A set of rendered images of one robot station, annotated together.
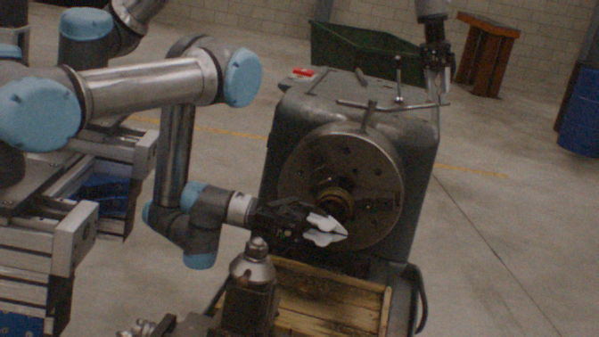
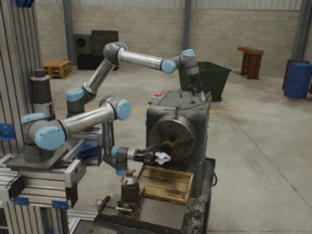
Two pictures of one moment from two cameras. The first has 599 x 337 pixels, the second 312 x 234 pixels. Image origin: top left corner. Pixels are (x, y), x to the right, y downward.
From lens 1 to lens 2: 0.29 m
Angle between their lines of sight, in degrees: 7
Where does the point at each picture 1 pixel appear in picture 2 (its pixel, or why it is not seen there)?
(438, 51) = (196, 87)
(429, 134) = (202, 114)
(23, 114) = (44, 139)
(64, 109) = (58, 134)
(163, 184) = (106, 147)
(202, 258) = (121, 172)
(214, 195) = (122, 150)
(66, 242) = (68, 176)
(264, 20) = not seen: hidden behind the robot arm
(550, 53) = (279, 57)
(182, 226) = (113, 161)
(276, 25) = not seen: hidden behind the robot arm
